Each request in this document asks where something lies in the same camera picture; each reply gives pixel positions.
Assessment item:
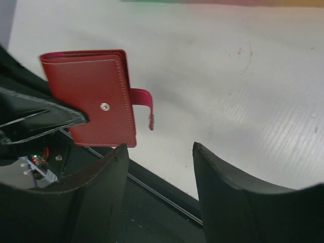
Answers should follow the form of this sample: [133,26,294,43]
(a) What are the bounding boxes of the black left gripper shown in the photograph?
[0,43,90,188]

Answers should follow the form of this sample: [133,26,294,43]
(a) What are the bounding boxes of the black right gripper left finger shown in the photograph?
[1,144,129,242]

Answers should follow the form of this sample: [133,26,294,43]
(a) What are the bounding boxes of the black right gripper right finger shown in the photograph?
[192,142,323,242]

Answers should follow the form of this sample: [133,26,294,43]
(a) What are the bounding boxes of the red leather card holder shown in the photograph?
[39,49,154,147]

